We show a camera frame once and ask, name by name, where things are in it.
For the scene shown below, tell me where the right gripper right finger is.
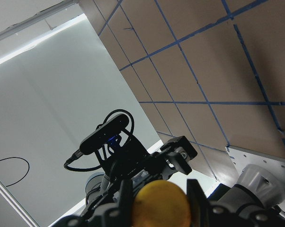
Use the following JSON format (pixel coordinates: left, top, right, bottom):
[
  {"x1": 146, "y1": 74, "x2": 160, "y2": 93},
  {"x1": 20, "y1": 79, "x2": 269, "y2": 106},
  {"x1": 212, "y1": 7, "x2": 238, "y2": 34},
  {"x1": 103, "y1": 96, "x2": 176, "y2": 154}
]
[{"x1": 187, "y1": 179, "x2": 206, "y2": 220}]

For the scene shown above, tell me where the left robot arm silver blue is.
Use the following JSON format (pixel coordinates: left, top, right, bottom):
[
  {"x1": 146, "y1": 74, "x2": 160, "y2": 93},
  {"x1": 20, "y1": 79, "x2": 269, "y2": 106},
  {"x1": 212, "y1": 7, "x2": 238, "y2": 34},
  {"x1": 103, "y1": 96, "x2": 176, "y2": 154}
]
[{"x1": 85, "y1": 136, "x2": 197, "y2": 203}]

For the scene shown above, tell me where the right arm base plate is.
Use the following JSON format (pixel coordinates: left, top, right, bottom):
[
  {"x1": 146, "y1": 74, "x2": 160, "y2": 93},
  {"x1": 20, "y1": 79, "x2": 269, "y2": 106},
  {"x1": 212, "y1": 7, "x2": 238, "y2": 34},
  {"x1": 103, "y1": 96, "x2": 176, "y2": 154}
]
[{"x1": 225, "y1": 146, "x2": 285, "y2": 212}]

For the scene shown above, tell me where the left camera black cable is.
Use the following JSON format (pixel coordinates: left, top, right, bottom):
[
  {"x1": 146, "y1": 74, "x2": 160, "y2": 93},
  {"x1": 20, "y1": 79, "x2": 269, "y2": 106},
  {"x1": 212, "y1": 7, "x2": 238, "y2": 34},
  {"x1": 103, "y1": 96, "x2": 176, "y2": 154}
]
[{"x1": 63, "y1": 108, "x2": 135, "y2": 171}]

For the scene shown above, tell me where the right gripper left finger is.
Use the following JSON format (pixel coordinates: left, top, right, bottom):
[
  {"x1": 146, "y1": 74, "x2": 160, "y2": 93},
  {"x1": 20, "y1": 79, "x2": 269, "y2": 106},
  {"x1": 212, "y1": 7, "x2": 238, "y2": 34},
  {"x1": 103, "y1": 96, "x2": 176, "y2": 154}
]
[{"x1": 118, "y1": 179, "x2": 133, "y2": 218}]

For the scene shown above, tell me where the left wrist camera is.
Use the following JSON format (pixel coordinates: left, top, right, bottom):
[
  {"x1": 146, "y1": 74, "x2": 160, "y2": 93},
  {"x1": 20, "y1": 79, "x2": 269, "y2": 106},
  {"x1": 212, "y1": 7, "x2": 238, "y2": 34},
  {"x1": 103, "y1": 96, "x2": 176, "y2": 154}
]
[{"x1": 79, "y1": 113, "x2": 130, "y2": 155}]

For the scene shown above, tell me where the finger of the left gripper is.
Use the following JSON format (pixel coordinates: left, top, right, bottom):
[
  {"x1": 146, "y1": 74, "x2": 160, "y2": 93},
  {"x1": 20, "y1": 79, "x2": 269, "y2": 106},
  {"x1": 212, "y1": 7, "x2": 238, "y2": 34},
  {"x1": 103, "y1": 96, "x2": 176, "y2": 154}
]
[{"x1": 160, "y1": 136, "x2": 197, "y2": 175}]

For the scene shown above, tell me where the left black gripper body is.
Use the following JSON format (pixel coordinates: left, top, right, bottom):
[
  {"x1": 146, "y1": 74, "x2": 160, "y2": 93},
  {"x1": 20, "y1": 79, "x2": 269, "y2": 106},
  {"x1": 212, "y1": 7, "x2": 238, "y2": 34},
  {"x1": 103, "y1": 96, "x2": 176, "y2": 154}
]
[{"x1": 101, "y1": 137, "x2": 162, "y2": 187}]

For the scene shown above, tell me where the yellow push button switch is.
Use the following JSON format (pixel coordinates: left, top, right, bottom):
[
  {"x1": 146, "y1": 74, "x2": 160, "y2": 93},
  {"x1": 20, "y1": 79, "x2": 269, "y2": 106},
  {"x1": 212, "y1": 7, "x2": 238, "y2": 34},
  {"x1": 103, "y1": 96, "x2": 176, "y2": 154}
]
[{"x1": 131, "y1": 180, "x2": 191, "y2": 227}]

